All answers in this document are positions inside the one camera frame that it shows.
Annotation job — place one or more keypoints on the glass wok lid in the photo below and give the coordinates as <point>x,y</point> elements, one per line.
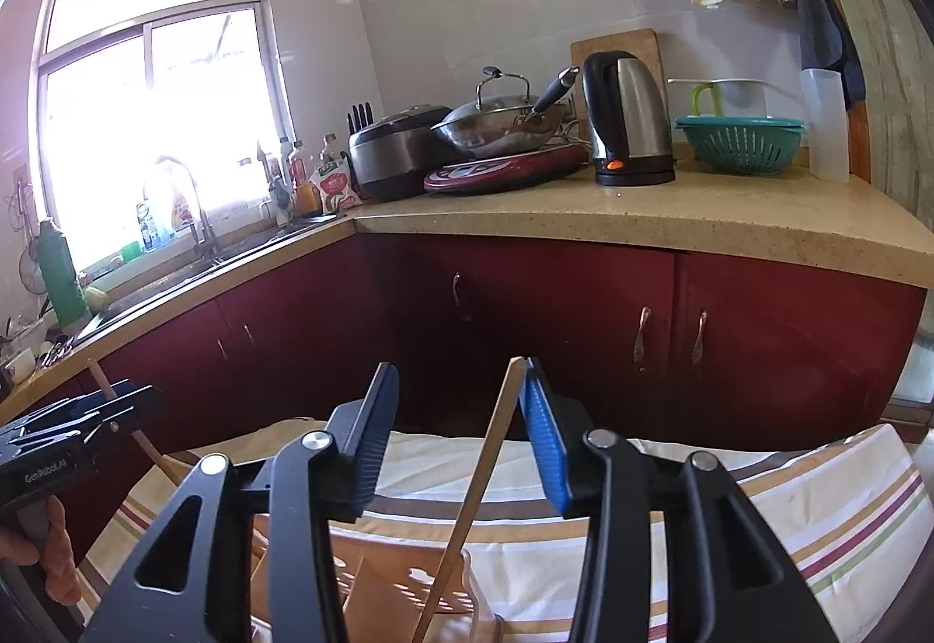
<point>496,103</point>

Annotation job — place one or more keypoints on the beige plastic utensil holder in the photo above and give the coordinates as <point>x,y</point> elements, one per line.
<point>394,584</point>

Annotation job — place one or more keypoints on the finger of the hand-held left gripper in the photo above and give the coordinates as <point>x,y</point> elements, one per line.
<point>124,406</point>

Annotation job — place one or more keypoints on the teal plastic colander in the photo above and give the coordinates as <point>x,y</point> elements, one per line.
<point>737,143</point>

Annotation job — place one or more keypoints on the red and white seasoning bag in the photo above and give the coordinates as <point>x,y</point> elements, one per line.
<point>336,187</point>

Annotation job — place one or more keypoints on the wooden chopstick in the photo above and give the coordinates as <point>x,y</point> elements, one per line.
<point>101,380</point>
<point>478,475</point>

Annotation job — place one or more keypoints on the row of condiment bottles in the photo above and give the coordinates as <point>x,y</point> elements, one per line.
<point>295,165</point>

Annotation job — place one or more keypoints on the wooden cutting board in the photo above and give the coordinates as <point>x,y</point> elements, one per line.
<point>627,41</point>

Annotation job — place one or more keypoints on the steel faucet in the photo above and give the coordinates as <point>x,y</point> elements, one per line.
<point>197,190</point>

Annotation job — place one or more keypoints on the steel sink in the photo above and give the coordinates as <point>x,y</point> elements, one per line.
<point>241,245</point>

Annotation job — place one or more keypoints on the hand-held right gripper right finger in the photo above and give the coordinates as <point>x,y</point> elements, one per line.
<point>543,446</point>

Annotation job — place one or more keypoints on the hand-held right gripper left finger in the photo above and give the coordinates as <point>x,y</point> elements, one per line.
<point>368,446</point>

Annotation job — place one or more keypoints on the red induction cooker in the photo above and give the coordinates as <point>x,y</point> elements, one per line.
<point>503,172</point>

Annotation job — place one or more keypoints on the person's left hand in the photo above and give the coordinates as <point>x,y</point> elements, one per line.
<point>62,555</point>

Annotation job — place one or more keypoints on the translucent white plastic container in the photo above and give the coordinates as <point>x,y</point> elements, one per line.
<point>824,125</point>

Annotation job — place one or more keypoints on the steel electric kettle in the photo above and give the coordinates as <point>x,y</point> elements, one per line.
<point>631,110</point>

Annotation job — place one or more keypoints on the kitchen window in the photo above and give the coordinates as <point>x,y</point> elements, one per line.
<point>109,103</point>

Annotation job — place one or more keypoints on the wooden door frame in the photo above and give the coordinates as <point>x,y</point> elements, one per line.
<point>861,139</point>

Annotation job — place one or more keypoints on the dark rice cooker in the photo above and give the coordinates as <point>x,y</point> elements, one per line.
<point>394,154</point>

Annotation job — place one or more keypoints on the red kitchen cabinet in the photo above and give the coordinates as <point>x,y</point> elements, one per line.
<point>569,322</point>

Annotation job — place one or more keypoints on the beige stone countertop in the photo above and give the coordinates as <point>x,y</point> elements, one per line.
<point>657,212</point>

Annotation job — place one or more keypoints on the steel wok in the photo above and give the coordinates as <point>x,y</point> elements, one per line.
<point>503,139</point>

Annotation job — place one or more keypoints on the dish soap bottle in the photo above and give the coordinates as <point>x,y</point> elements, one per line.
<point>149,230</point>

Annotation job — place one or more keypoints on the green thermos bottle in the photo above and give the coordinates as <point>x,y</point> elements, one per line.
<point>62,278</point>

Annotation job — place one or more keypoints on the striped tablecloth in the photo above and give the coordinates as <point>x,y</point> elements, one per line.
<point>803,504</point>

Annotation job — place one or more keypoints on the black knife set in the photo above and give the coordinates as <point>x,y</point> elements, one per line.
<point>361,117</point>

